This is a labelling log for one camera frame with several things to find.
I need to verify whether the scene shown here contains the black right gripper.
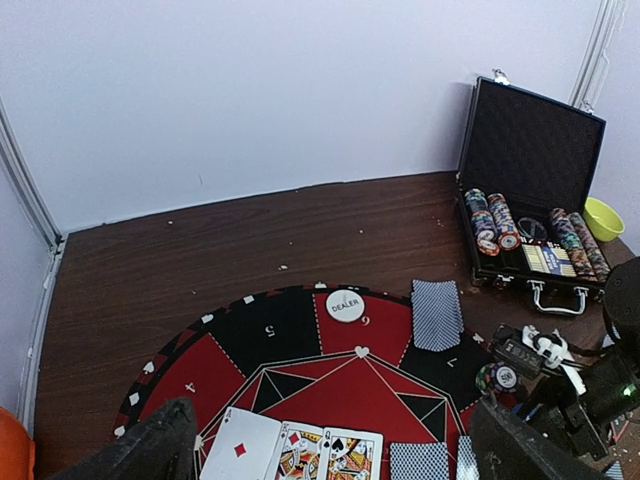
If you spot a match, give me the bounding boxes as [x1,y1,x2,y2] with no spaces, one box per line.
[517,377,615,460]

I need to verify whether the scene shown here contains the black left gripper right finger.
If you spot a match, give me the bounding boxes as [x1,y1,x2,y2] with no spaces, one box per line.
[470,399,606,480]

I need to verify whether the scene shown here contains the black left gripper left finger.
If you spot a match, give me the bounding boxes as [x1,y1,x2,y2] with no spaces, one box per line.
[53,398,198,480]

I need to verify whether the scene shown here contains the face-down board card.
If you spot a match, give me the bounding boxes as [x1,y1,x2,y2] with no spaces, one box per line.
[390,442,450,480]
[455,435,480,480]

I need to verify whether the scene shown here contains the purple 500 poker chip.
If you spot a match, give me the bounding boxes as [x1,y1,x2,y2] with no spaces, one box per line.
[475,362,521,394]

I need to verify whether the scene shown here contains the face-down burn cards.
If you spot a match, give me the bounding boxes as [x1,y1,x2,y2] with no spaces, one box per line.
[411,279,464,353]

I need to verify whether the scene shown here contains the king of diamonds card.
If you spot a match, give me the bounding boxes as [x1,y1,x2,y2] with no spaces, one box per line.
[264,421,323,480]

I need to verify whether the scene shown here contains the queen of spades card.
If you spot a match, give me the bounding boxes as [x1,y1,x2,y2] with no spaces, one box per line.
[317,427,384,480]

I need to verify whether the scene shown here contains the clear dealer button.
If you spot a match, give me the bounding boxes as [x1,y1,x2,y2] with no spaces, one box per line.
[325,289,365,323]

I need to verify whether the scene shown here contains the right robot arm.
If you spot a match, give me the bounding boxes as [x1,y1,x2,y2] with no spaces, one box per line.
[518,257,639,460]

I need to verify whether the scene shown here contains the blue texas holdem card box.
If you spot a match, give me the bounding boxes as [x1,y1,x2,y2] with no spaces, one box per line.
[522,244,577,277]

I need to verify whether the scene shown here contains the right outer poker chip row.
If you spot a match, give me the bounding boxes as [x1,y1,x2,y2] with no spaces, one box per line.
[568,212,611,283]

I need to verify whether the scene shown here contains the poker chip row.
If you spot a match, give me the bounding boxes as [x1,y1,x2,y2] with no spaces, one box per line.
[487,193,521,251]
[464,188,500,257]
[549,208,596,281]
[568,212,611,283]

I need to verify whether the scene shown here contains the orange plastic cup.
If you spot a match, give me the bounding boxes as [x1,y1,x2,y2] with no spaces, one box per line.
[0,408,35,480]

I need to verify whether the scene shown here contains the right inner poker chip row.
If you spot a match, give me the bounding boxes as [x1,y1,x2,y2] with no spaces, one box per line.
[549,208,596,281]

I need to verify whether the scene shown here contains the left inner poker chip row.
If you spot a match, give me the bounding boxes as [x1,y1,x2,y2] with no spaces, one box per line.
[487,193,521,251]

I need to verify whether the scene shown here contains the round red black poker mat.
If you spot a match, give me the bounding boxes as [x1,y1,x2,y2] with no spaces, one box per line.
[113,283,492,469]

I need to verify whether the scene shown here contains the yellow-green plastic bowl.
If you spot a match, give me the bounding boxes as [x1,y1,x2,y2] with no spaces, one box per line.
[584,197,625,242]

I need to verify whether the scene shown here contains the left outer poker chip row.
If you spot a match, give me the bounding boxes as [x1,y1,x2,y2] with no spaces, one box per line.
[464,188,500,257]

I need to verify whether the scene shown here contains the black poker chip case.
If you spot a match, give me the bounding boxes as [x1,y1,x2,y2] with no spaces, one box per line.
[456,77,606,316]

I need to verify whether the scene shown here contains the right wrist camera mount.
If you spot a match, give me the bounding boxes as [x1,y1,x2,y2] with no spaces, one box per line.
[489,324,587,396]

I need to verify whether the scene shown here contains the aluminium frame post right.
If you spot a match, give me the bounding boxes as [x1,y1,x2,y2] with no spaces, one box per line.
[569,0,629,114]

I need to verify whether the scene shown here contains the aluminium frame post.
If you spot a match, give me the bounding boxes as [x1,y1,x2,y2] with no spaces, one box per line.
[569,0,629,114]
[1,111,66,433]

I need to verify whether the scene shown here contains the aluminium frame post left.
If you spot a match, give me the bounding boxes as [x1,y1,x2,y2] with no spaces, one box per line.
[1,111,66,433]

